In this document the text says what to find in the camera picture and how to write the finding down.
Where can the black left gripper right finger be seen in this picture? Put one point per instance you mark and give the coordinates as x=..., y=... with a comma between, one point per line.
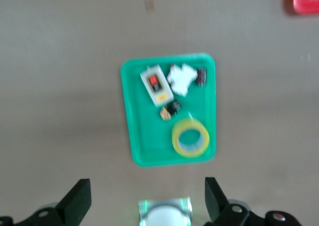
x=214, y=198

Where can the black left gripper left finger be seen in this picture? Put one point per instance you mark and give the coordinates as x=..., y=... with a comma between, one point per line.
x=77, y=201

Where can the yellow tape roll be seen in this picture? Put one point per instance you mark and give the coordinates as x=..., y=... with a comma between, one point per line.
x=203, y=136

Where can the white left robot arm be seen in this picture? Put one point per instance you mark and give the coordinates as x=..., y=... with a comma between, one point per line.
x=165, y=217

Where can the green plastic tray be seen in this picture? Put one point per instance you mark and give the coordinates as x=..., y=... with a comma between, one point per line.
x=149, y=146

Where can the clear tape patch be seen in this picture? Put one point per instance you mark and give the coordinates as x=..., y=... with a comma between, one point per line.
x=149, y=5
x=305, y=57

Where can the red tray holding fittings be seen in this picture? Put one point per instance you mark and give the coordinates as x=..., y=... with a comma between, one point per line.
x=307, y=0

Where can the black yellow push button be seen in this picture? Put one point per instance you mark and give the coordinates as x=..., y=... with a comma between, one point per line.
x=170, y=110

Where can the black cylindrical capacitor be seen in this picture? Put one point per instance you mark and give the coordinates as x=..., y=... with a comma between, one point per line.
x=201, y=76

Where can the white circuit breaker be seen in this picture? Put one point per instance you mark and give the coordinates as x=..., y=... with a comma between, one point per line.
x=180, y=80

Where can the grey on-off switch box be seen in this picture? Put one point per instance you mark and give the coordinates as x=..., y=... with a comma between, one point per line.
x=155, y=86

